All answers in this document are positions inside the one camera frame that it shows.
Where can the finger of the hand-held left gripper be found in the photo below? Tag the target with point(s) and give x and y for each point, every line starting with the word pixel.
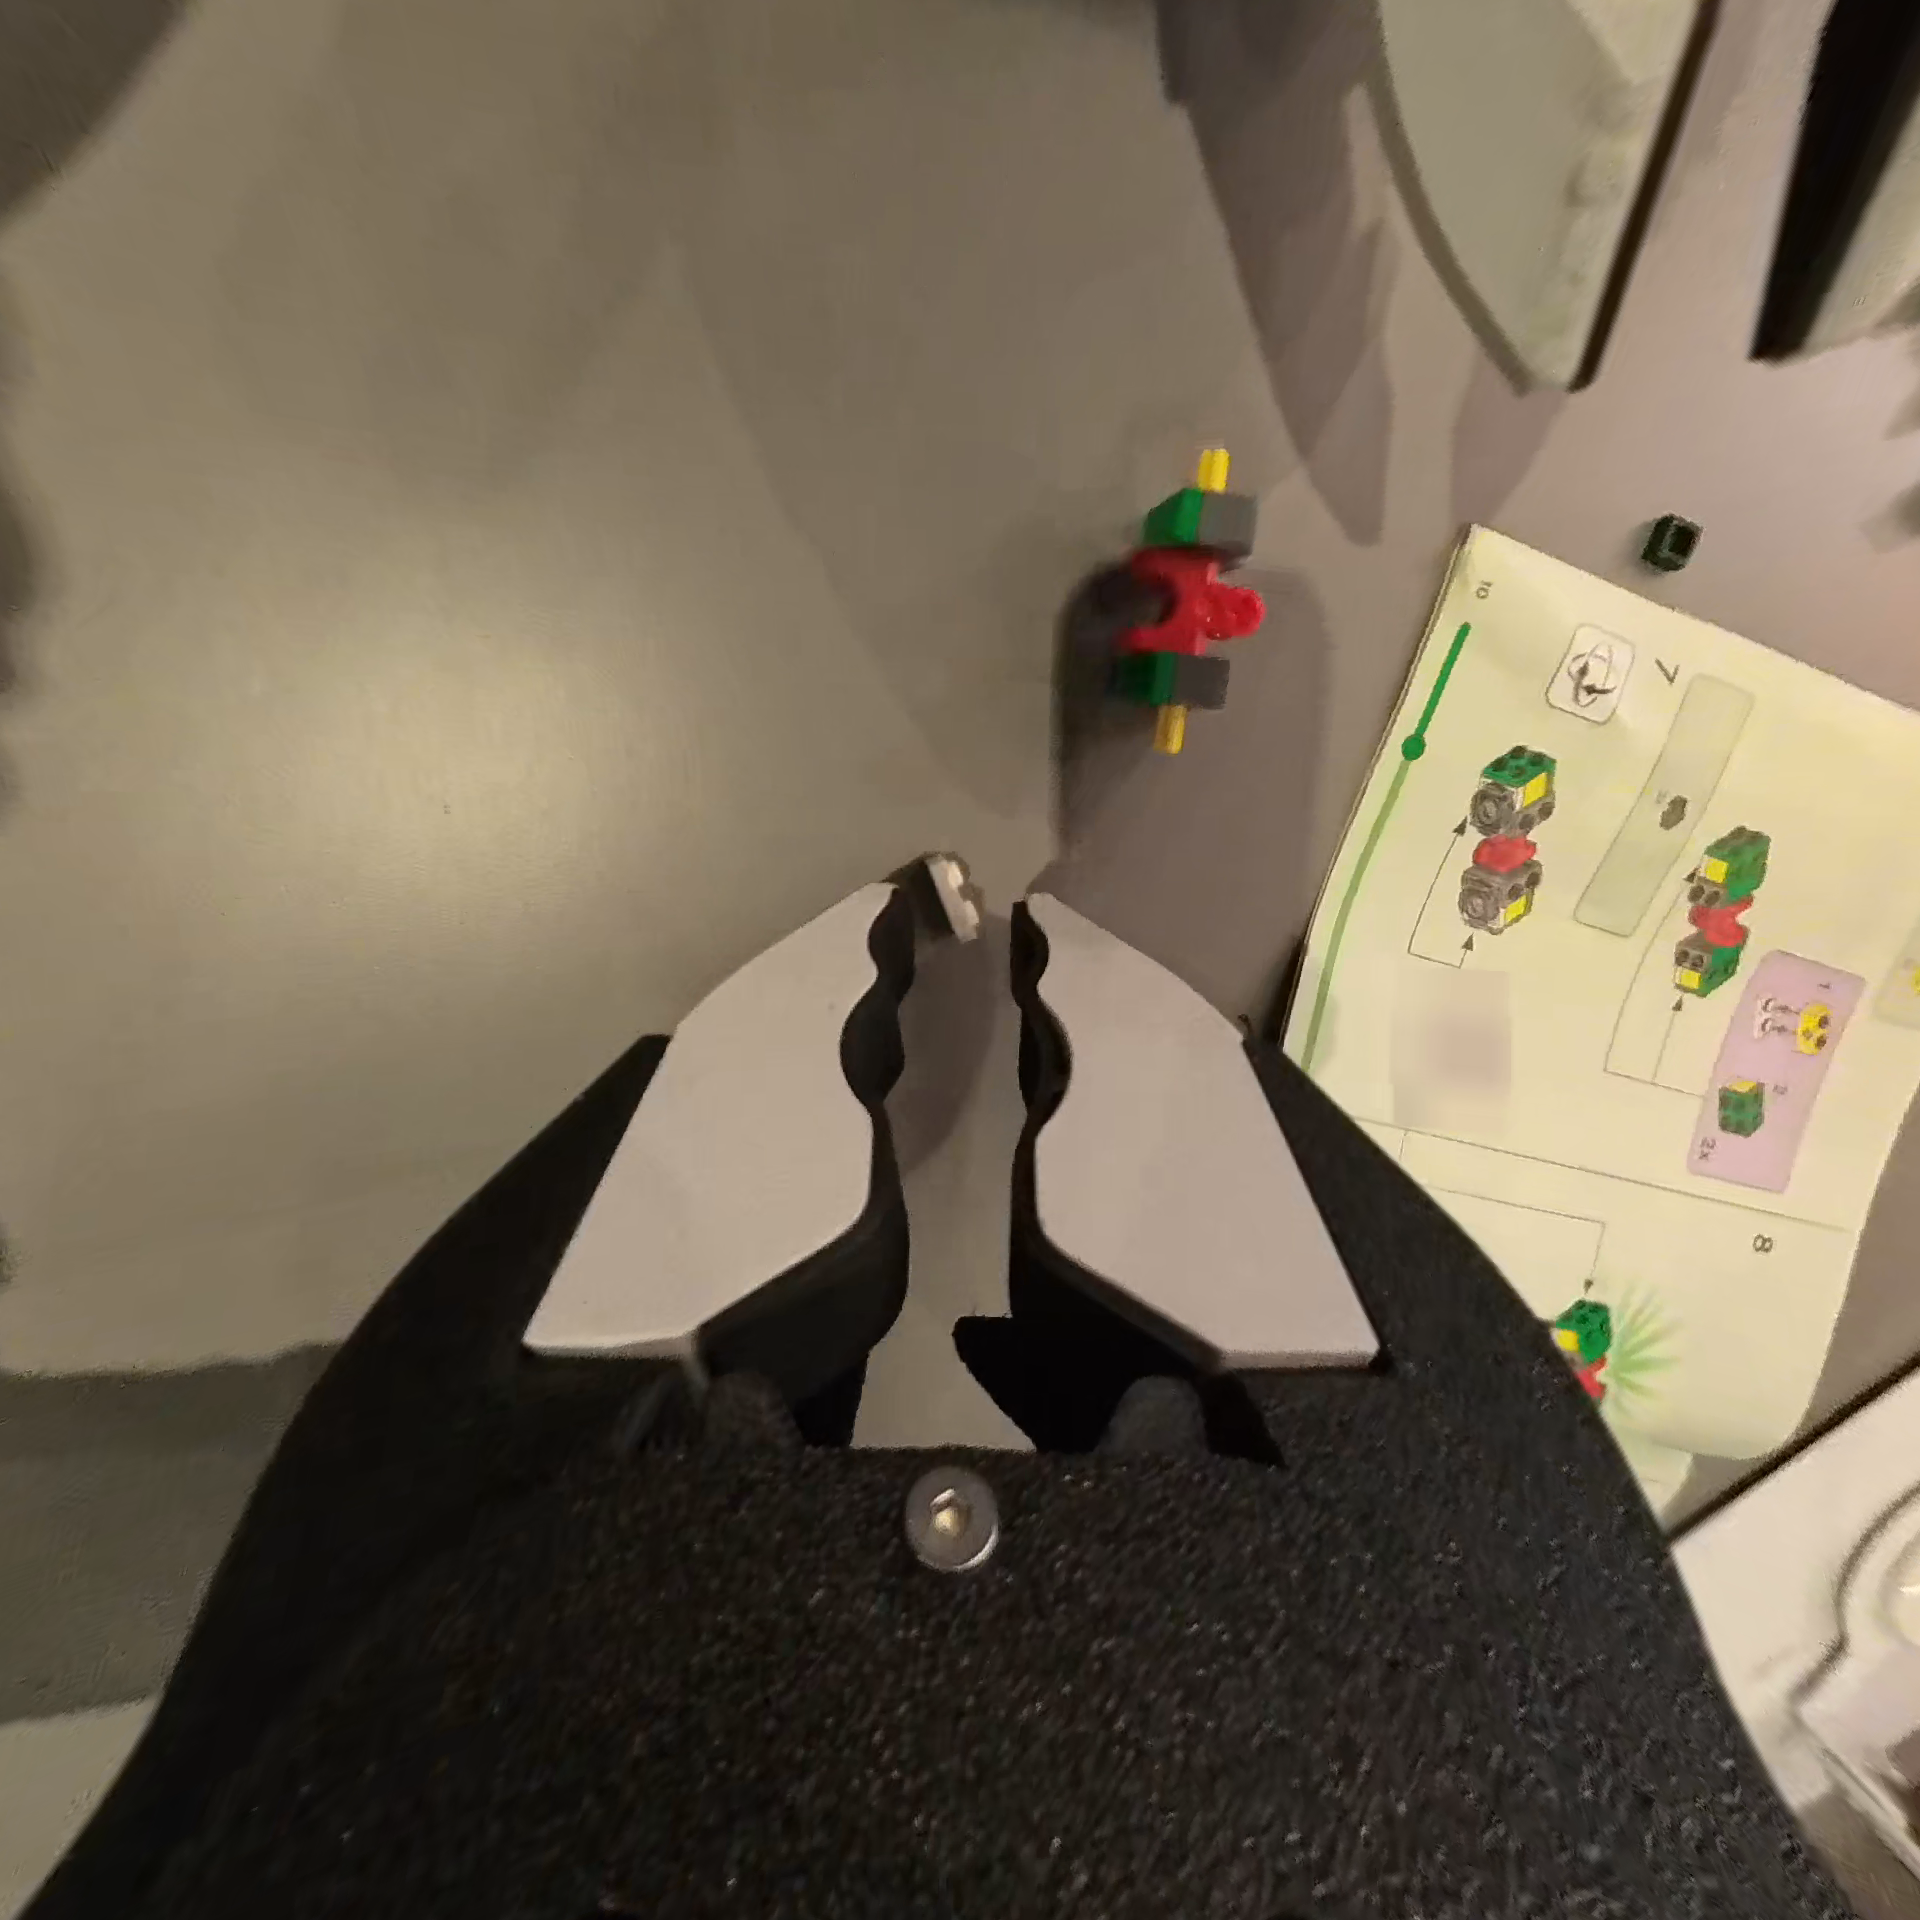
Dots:
pixel 1852 149
pixel 1501 149

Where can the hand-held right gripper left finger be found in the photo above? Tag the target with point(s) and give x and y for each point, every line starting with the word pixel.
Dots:
pixel 705 1155

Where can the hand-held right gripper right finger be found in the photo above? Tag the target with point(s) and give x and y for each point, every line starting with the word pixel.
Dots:
pixel 1185 1172

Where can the small white plate brick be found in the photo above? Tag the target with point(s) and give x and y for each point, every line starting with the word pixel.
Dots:
pixel 950 889

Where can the building instruction booklet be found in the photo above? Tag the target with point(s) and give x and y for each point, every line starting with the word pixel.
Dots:
pixel 1577 1081

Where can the small black brick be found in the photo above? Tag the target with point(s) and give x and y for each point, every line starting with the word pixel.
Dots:
pixel 1674 542

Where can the red green brick assembly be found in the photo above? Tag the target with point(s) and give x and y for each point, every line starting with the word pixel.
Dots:
pixel 1185 610

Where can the white box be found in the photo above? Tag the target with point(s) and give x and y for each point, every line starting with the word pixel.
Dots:
pixel 1770 1621

